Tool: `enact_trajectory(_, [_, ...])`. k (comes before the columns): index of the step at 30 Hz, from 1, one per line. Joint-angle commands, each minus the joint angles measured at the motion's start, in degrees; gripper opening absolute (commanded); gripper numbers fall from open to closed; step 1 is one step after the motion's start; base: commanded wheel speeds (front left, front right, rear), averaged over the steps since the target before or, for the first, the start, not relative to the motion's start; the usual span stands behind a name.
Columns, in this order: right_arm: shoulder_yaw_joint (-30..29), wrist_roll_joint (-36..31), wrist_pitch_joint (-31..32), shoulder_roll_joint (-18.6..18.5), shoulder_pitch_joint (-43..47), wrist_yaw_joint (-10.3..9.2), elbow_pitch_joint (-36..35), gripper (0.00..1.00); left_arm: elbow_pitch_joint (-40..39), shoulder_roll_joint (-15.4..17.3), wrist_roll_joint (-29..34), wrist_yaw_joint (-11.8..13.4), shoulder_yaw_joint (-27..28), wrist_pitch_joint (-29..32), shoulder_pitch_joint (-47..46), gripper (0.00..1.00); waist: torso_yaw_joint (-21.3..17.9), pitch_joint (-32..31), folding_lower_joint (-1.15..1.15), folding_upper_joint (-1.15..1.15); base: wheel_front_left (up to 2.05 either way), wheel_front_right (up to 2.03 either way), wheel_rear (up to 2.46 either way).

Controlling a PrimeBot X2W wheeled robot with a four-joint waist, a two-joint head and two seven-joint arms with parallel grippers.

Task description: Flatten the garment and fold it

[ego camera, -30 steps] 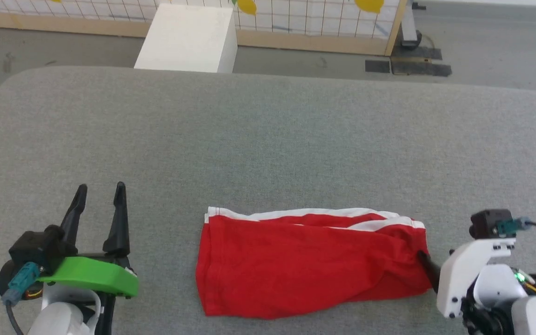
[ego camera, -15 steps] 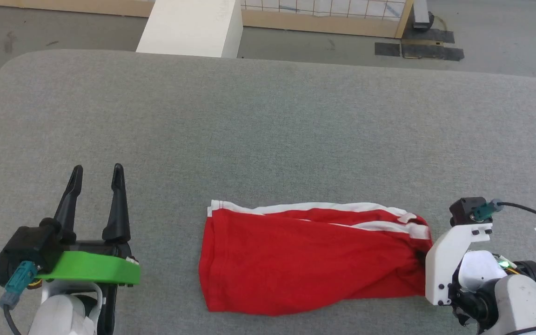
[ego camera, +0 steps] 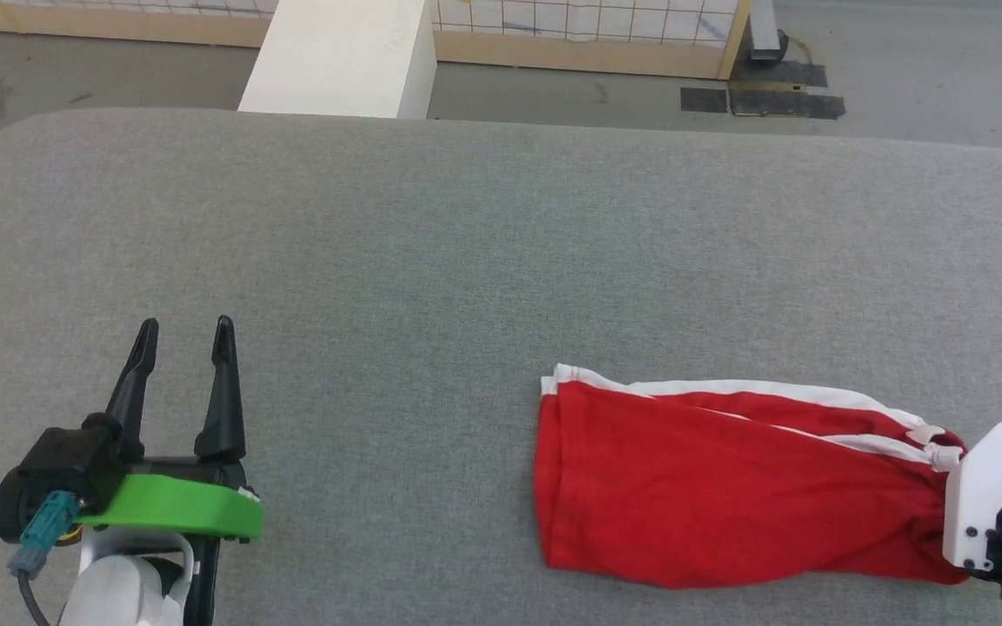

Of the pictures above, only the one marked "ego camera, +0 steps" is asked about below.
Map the left black cable teal plug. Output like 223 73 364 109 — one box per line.
6 489 82 626

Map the white rectangular box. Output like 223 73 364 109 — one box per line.
237 0 438 121

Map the small black floor plate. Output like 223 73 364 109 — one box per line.
680 86 730 115

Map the grey metal post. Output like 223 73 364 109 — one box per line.
748 0 791 64

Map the red garment with white trim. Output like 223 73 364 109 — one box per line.
533 363 973 591

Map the large black floor plate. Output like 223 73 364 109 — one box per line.
728 58 847 121

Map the lemon print partition wooden frame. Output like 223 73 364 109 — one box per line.
0 0 756 81

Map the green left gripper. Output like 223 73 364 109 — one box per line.
74 314 265 545

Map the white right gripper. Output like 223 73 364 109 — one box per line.
942 419 1002 576

